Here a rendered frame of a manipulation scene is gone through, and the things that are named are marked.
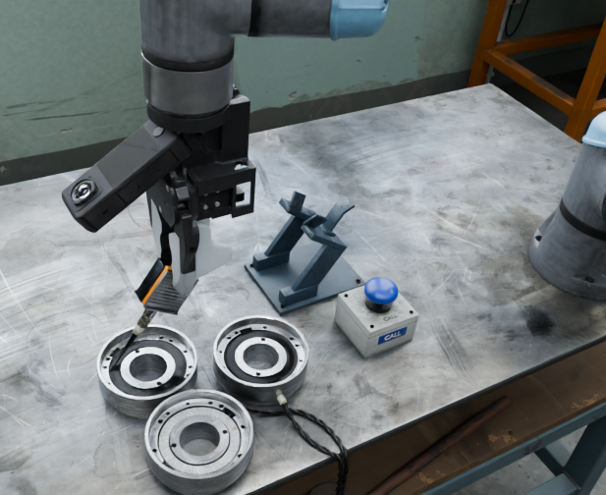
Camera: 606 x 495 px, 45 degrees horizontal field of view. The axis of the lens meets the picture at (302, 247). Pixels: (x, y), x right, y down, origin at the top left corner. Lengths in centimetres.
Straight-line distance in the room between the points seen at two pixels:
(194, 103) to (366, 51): 227
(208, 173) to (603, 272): 58
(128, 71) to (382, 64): 101
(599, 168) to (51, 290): 69
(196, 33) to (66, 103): 186
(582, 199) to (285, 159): 46
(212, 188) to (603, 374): 85
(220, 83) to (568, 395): 85
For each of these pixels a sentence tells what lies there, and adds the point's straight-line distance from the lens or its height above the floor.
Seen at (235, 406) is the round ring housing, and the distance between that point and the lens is 77.
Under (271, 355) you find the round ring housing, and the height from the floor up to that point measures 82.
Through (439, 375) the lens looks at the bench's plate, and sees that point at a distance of 88.
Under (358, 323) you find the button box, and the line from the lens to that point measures 86.
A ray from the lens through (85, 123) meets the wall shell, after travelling 248.
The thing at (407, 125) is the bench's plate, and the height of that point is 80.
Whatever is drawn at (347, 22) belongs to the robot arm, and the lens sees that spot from 60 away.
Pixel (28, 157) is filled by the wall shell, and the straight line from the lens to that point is 250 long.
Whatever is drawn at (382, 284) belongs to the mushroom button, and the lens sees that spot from 86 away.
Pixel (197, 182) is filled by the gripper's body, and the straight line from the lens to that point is 65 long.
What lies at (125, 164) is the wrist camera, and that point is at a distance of 65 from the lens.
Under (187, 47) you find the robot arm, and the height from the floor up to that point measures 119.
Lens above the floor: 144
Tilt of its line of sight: 39 degrees down
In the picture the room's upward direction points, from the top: 7 degrees clockwise
